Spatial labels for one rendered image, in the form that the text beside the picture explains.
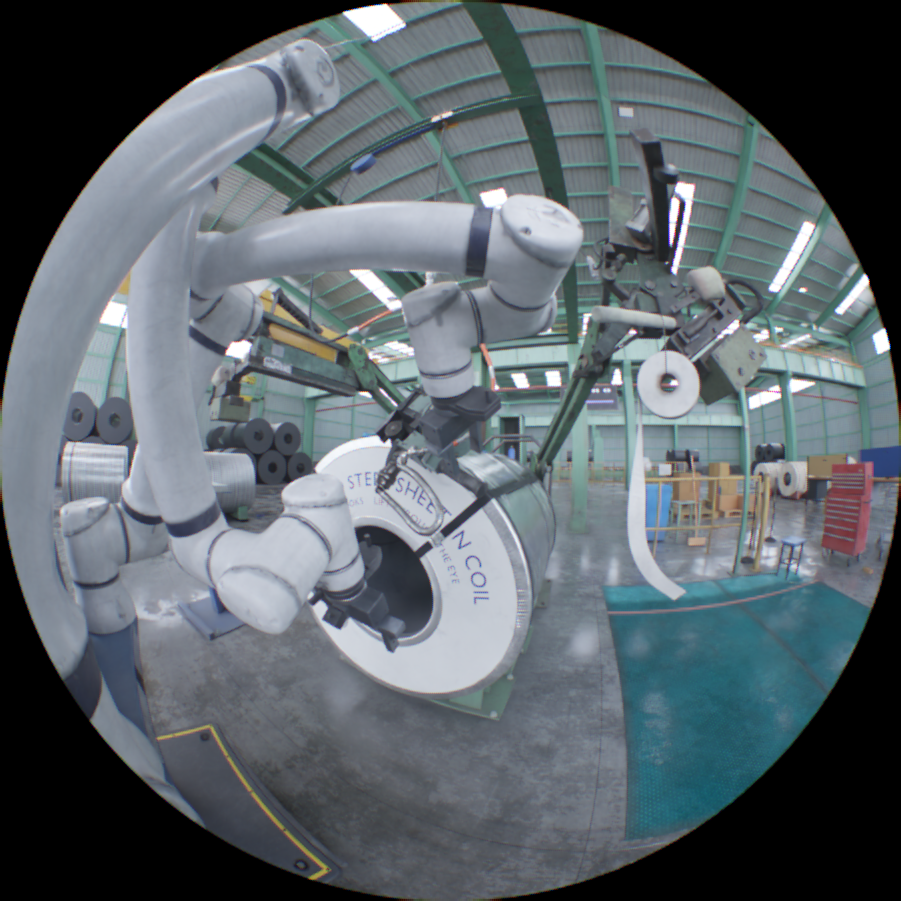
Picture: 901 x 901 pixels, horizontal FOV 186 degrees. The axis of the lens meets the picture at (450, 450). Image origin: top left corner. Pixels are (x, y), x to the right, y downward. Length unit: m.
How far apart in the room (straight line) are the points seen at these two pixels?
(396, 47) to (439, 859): 12.77
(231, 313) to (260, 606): 0.52
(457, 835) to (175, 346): 1.43
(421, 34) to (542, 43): 3.39
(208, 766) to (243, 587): 0.97
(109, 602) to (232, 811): 0.65
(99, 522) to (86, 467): 4.73
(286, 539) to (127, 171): 0.34
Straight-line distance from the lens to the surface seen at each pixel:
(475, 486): 0.63
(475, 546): 0.89
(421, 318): 0.38
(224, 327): 0.63
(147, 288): 0.38
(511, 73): 2.52
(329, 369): 1.69
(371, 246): 0.32
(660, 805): 1.50
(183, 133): 0.24
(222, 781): 1.15
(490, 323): 0.39
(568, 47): 12.00
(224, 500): 5.80
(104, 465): 5.48
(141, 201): 0.21
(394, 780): 1.40
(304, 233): 0.36
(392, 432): 0.83
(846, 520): 4.84
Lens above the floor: 1.27
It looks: 3 degrees up
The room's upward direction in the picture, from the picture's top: 1 degrees clockwise
